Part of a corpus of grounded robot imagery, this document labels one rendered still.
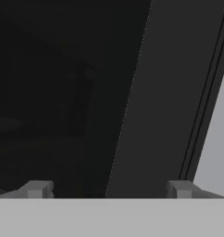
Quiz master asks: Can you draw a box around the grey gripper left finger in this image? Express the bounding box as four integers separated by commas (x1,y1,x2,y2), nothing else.
0,180,55,199

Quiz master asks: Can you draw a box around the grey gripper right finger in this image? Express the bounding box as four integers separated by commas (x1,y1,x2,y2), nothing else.
166,180,224,199

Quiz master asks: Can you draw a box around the black microwave oven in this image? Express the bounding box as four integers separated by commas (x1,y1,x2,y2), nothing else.
0,0,224,199

